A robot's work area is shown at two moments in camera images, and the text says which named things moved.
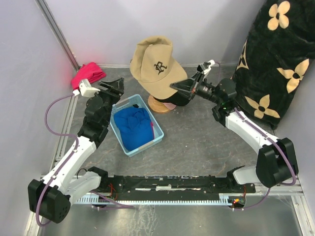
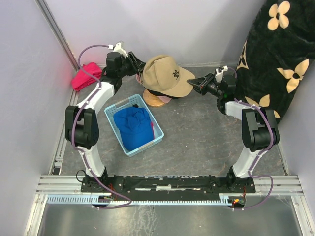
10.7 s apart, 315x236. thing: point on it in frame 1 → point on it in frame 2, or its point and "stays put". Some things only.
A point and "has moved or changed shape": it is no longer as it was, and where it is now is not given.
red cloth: x=91 y=71 stays put
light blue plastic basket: x=136 y=101 stays put
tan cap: x=154 y=63 has moved or changed shape
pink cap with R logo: x=170 y=105 → x=164 y=100
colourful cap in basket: x=135 y=127 stays put
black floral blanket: x=276 y=55 stays put
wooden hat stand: x=156 y=104 → x=151 y=99
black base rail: x=119 y=186 stays put
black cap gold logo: x=178 y=99 → x=157 y=93
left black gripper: x=113 y=91 → x=137 y=66
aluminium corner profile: x=57 y=31 stays put
